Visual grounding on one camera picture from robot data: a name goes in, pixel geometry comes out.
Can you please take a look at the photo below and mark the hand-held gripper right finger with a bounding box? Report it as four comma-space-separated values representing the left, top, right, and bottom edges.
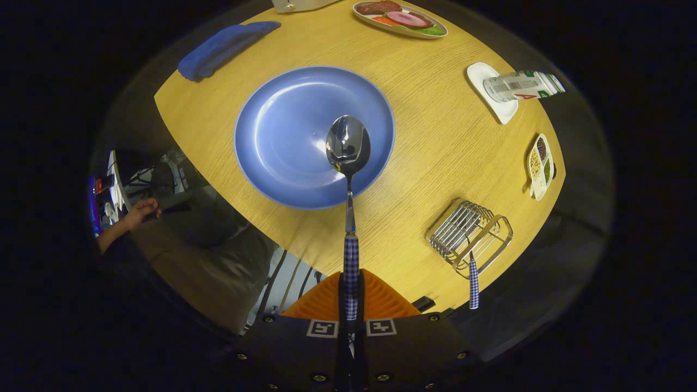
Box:
354, 271, 475, 391

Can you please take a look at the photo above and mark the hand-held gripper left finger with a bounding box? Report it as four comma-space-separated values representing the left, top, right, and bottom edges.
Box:
234, 271, 352, 391

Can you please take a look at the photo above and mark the fork with blue checked handle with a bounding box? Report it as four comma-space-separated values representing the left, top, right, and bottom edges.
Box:
463, 234, 480, 310

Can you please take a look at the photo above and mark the spoon with blue checked handle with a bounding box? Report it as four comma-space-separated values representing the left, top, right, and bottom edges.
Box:
326, 115, 371, 322

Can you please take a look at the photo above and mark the round blue plate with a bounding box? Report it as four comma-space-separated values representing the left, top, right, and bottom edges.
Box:
234, 66, 396, 210

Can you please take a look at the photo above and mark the white divided bean dish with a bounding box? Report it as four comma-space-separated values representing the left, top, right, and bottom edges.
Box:
526, 133, 555, 201

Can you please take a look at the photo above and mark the white square coaster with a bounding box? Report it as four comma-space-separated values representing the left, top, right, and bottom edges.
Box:
467, 62, 519, 125

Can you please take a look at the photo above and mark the white monitor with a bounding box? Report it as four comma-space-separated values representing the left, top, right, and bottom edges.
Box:
106, 151, 131, 216

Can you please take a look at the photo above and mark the cream oval food plate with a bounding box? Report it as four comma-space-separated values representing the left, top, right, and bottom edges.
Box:
353, 0, 449, 39

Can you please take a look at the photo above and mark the folded blue cloth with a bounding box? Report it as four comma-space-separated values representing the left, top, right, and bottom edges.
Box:
178, 21, 282, 82

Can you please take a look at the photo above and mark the pink ham slice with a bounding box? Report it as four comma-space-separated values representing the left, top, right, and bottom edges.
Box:
386, 11, 433, 29

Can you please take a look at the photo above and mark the brown meat patty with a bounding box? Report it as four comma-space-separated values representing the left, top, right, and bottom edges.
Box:
357, 0, 402, 15

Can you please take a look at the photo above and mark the white toaster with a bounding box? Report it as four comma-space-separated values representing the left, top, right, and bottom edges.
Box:
271, 0, 341, 14

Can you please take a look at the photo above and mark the metal wire cutlery basket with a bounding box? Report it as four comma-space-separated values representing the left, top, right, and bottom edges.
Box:
426, 199, 513, 280

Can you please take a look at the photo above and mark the grey metal frame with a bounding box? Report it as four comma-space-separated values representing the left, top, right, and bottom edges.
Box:
161, 152, 191, 191

